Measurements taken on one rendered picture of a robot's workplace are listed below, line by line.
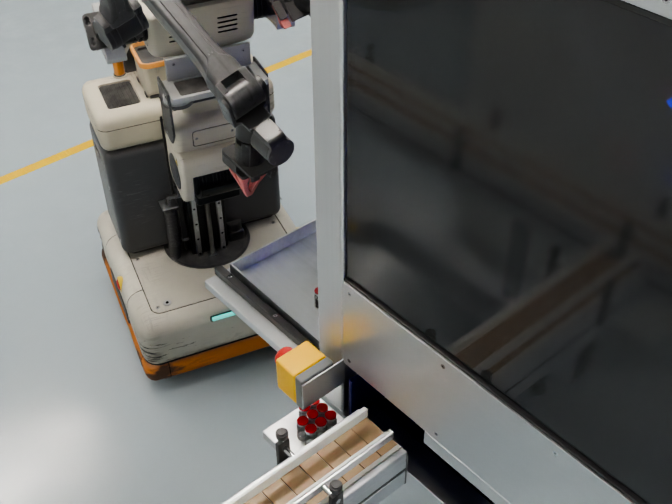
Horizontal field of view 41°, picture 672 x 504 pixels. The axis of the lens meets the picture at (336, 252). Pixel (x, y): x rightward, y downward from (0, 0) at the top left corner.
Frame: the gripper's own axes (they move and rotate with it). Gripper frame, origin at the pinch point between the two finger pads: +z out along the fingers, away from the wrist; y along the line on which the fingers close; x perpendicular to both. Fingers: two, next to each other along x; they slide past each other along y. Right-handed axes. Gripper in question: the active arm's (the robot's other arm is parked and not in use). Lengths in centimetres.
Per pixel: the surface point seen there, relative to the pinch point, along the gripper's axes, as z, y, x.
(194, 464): 112, -11, -8
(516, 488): -8, 79, -11
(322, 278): -13.5, 35.2, -11.3
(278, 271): 20.2, 6.4, 3.7
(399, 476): 13, 61, -13
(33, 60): 148, -265, 66
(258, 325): 19.1, 16.4, -9.2
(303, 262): 20.0, 7.6, 9.6
